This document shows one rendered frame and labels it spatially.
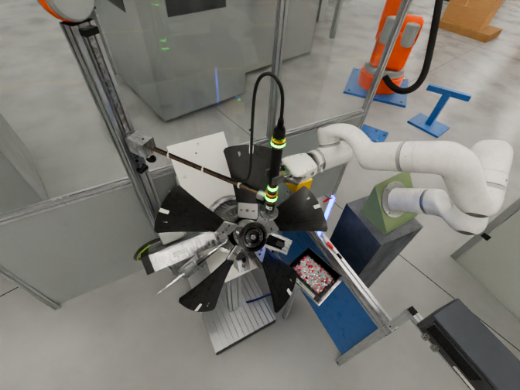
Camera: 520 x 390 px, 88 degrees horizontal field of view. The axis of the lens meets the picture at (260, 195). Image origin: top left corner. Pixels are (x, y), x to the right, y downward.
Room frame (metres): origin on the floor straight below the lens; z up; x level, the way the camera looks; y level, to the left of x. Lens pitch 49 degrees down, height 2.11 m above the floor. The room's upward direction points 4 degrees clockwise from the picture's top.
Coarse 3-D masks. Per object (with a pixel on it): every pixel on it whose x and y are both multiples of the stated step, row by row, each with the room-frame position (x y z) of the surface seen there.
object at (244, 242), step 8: (240, 224) 0.60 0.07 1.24; (248, 224) 0.58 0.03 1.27; (256, 224) 0.59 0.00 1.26; (232, 232) 0.61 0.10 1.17; (240, 232) 0.55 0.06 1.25; (248, 232) 0.56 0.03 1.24; (256, 232) 0.58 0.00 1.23; (264, 232) 0.58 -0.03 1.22; (232, 240) 0.59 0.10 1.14; (240, 240) 0.53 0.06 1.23; (248, 240) 0.55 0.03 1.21; (256, 240) 0.56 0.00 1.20; (264, 240) 0.56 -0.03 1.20; (248, 248) 0.52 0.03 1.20; (256, 248) 0.53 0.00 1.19
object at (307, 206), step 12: (300, 192) 0.82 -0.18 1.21; (288, 204) 0.75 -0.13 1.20; (300, 204) 0.76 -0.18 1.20; (312, 204) 0.77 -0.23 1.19; (288, 216) 0.69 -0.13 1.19; (300, 216) 0.70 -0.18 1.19; (312, 216) 0.71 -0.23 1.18; (324, 216) 0.73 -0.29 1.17; (288, 228) 0.64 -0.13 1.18; (300, 228) 0.65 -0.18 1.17; (312, 228) 0.66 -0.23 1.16; (324, 228) 0.67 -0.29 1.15
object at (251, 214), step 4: (240, 204) 0.69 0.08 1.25; (244, 204) 0.68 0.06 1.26; (248, 204) 0.68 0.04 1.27; (252, 204) 0.67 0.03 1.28; (256, 204) 0.67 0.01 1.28; (240, 208) 0.68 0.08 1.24; (244, 208) 0.67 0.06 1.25; (248, 208) 0.67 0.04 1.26; (252, 208) 0.66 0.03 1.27; (256, 208) 0.66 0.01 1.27; (240, 212) 0.66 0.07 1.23; (244, 212) 0.66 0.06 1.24; (248, 212) 0.66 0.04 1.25; (252, 212) 0.65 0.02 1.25; (256, 212) 0.65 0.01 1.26; (240, 216) 0.65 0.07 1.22; (244, 216) 0.65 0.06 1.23; (248, 216) 0.64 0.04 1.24; (252, 216) 0.64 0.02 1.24; (256, 216) 0.64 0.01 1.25
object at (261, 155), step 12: (228, 156) 0.81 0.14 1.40; (252, 156) 0.80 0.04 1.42; (264, 156) 0.80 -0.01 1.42; (228, 168) 0.79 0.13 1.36; (240, 168) 0.78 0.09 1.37; (252, 168) 0.77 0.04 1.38; (264, 168) 0.76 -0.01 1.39; (252, 180) 0.73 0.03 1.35; (264, 180) 0.73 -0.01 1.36; (240, 192) 0.71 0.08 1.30
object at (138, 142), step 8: (128, 136) 0.90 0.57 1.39; (136, 136) 0.91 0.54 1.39; (144, 136) 0.91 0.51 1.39; (128, 144) 0.88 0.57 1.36; (136, 144) 0.86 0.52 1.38; (144, 144) 0.86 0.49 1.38; (152, 144) 0.90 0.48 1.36; (136, 152) 0.87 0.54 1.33; (144, 152) 0.85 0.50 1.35; (152, 152) 0.89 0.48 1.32
